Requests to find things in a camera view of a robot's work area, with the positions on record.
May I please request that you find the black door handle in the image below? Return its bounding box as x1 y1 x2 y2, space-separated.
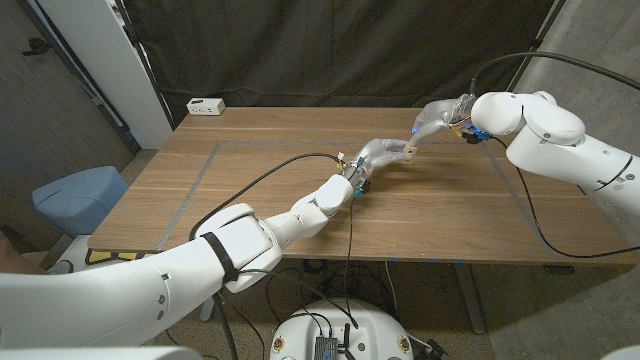
20 37 51 56

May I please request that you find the grey table leg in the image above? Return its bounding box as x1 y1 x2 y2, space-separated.
452 262 487 335

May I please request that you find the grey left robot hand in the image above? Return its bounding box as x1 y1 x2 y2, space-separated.
343 138 414 182

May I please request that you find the white hanging cable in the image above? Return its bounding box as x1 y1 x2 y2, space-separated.
383 260 400 315

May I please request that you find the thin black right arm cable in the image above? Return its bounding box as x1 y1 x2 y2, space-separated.
492 137 640 260

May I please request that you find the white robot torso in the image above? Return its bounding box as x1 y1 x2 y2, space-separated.
269 298 415 360

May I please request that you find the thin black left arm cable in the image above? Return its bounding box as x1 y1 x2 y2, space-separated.
343 195 360 329

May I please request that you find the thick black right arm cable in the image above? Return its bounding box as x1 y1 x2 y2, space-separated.
469 51 640 96

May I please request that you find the yellow black floor sign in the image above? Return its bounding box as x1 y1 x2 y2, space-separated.
85 248 146 265

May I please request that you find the blue padded stool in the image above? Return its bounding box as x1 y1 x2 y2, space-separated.
32 166 130 239

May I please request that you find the grey finned electronics box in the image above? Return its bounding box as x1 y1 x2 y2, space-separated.
313 335 340 360

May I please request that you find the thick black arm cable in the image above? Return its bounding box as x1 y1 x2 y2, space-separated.
188 152 347 360
469 51 640 96

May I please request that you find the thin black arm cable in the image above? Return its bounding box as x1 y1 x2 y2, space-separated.
492 137 640 260
343 195 360 329

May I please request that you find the black backdrop curtain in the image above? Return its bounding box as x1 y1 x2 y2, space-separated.
119 0 569 126

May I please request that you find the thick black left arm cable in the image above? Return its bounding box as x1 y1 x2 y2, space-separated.
188 152 347 360

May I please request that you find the person's bare leg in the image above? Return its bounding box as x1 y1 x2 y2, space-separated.
0 234 46 275

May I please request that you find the black door frame strip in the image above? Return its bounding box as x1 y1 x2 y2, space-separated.
17 0 142 152

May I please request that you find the black floor cable tangle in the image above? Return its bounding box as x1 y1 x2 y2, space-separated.
264 257 396 321

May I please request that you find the white power strip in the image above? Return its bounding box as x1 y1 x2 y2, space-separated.
186 97 226 117

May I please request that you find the black backdrop stand pole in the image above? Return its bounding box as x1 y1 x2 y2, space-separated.
113 0 177 131
504 0 569 94

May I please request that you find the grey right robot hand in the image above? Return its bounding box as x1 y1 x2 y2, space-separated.
410 93 479 147

